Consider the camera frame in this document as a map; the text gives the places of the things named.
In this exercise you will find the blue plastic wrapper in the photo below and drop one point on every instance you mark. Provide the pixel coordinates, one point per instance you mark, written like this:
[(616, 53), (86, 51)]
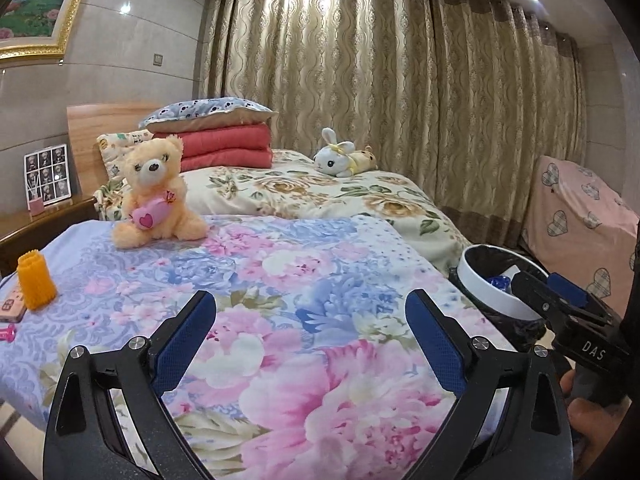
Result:
[(497, 284)]

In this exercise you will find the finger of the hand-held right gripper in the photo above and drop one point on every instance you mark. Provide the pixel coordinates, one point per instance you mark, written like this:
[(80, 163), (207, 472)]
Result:
[(540, 295), (570, 290)]

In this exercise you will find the beige teddy bear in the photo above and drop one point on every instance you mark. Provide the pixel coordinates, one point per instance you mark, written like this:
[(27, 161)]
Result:
[(155, 180)]

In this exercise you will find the blue pink floral bedsheet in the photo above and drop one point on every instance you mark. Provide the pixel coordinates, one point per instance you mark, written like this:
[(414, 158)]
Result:
[(300, 285)]

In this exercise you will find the phone in pink case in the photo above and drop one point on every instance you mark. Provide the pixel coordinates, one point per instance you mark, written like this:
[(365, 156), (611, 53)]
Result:
[(11, 307)]

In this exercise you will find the panda print pillow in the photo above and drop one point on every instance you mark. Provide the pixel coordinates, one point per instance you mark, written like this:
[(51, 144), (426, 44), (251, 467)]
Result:
[(200, 110)]

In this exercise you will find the gold framed landscape painting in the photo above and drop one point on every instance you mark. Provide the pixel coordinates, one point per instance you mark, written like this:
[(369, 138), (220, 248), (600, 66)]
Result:
[(35, 0)]

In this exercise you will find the black white photo frame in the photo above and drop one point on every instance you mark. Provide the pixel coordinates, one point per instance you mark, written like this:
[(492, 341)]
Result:
[(52, 170)]

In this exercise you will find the folded red quilt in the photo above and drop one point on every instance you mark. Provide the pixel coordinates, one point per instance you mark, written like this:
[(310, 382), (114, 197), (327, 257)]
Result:
[(225, 147)]

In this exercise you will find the pink heart print cloth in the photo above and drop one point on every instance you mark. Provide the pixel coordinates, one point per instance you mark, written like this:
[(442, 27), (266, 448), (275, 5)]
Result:
[(575, 210)]

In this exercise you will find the tall orange foam net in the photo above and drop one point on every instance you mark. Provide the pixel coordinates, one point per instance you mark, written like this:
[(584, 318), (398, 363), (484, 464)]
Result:
[(36, 280)]

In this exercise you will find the wall switch plate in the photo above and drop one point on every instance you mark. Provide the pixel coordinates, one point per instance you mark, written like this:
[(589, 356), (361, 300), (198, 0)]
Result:
[(158, 59)]

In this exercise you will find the white bunny plush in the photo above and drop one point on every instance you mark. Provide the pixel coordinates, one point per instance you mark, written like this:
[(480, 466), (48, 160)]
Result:
[(332, 157)]

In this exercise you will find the wooden nightstand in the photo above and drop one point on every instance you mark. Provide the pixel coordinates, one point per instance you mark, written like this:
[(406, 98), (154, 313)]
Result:
[(35, 225)]

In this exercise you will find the white trash bin black bag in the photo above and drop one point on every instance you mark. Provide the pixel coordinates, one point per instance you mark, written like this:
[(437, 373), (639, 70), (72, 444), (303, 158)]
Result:
[(480, 280)]

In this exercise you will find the floral cover pillow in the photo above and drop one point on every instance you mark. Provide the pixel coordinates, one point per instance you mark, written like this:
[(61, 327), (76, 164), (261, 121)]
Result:
[(110, 200)]

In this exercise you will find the wooden headboard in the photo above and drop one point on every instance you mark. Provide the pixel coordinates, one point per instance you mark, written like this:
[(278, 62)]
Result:
[(85, 135)]

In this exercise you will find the yellow bear plush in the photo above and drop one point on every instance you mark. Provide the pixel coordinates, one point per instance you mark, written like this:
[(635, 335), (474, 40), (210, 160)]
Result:
[(365, 160)]

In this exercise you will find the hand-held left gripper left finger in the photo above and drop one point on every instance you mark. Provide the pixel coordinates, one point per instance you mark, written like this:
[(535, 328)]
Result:
[(187, 342)]

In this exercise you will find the cartoon print pillow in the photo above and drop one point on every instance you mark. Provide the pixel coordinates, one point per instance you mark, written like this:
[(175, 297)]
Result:
[(112, 152)]

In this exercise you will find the person's right hand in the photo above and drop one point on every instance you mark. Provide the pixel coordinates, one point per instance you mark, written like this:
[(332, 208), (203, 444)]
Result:
[(595, 430)]

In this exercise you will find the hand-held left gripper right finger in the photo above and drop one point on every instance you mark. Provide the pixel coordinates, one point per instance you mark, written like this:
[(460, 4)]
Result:
[(435, 345)]

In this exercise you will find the cream floral duvet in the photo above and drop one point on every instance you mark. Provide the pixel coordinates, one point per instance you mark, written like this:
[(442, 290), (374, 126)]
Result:
[(310, 195)]

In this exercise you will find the beige patterned curtain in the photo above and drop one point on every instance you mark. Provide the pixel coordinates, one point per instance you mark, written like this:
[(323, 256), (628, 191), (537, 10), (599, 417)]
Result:
[(390, 85)]

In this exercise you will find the pink reed diffuser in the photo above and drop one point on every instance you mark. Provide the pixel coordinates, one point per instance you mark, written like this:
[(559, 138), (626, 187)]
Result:
[(36, 207)]

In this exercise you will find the pink hairbrush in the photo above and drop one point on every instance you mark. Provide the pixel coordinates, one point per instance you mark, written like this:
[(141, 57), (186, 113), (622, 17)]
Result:
[(7, 334)]

